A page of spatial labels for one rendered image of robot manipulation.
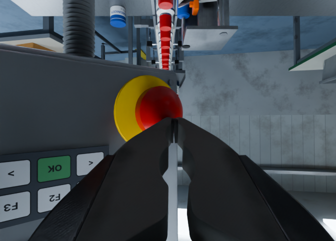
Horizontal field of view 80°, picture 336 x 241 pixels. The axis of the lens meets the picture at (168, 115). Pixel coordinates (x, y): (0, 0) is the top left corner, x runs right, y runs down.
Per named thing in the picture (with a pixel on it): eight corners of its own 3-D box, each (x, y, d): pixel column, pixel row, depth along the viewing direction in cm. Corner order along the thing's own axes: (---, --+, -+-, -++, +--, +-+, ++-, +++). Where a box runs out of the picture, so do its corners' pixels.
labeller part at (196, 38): (220, 47, 56) (220, 51, 56) (180, 47, 56) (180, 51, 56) (238, 25, 43) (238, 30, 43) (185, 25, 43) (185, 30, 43)
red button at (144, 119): (166, 134, 18) (189, 137, 15) (125, 137, 15) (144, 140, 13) (165, 91, 18) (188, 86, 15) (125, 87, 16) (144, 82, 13)
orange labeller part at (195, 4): (197, 6, 47) (197, 15, 47) (188, 6, 47) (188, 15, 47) (199, -2, 44) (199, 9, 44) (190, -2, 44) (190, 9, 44)
